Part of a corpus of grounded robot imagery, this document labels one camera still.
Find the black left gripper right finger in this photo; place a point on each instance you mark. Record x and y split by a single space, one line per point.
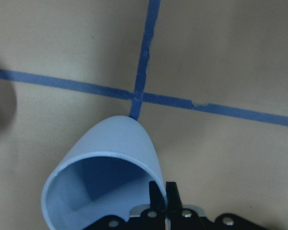
174 204

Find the light blue cup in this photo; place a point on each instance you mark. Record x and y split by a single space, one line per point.
107 172

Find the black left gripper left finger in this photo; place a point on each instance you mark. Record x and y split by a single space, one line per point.
157 201

